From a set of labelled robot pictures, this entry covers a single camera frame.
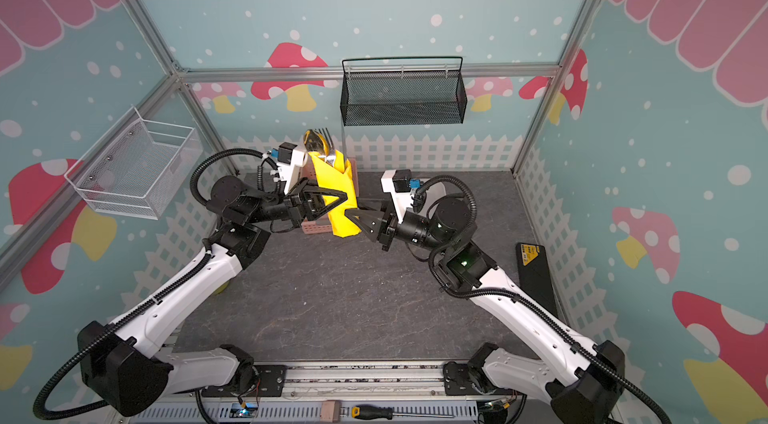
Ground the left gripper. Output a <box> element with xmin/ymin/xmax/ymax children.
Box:
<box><xmin>246</xmin><ymin>176</ymin><xmax>350</xmax><ymax>230</ymax></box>

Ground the yellow paper napkin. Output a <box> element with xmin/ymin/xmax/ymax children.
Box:
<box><xmin>309</xmin><ymin>151</ymin><xmax>360</xmax><ymax>238</ymax></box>

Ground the spoon with teal handle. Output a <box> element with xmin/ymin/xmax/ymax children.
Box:
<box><xmin>303</xmin><ymin>129</ymin><xmax>331</xmax><ymax>156</ymax></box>

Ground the fork with teal handle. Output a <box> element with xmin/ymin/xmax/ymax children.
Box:
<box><xmin>314</xmin><ymin>128</ymin><xmax>334</xmax><ymax>155</ymax></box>

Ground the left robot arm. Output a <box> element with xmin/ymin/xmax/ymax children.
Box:
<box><xmin>33</xmin><ymin>176</ymin><xmax>355</xmax><ymax>421</ymax></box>

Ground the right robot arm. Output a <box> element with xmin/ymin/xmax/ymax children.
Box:
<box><xmin>345</xmin><ymin>195</ymin><xmax>670</xmax><ymax>423</ymax></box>

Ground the pink plastic basket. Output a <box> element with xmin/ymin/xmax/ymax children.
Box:
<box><xmin>300</xmin><ymin>157</ymin><xmax>359</xmax><ymax>235</ymax></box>

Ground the white plastic bin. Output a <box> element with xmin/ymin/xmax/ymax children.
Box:
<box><xmin>413</xmin><ymin>175</ymin><xmax>448</xmax><ymax>205</ymax></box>

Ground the green plastic bowl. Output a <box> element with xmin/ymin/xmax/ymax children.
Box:
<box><xmin>213</xmin><ymin>280</ymin><xmax>231</xmax><ymax>295</ymax></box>

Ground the black box yellow label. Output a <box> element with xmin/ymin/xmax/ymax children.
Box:
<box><xmin>515</xmin><ymin>242</ymin><xmax>559</xmax><ymax>317</ymax></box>

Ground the yellow black screwdriver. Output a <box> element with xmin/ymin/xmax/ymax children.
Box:
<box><xmin>349</xmin><ymin>404</ymin><xmax>454</xmax><ymax>421</ymax></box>

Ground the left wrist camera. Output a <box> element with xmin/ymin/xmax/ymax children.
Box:
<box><xmin>269</xmin><ymin>142</ymin><xmax>308</xmax><ymax>194</ymax></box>

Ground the black wire mesh basket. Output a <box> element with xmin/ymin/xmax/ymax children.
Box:
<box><xmin>340</xmin><ymin>56</ymin><xmax>468</xmax><ymax>127</ymax></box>

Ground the white wire mesh basket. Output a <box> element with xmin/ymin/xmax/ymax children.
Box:
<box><xmin>64</xmin><ymin>107</ymin><xmax>203</xmax><ymax>220</ymax></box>

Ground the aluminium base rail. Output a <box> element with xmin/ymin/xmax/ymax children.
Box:
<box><xmin>119</xmin><ymin>359</ymin><xmax>613</xmax><ymax>424</ymax></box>

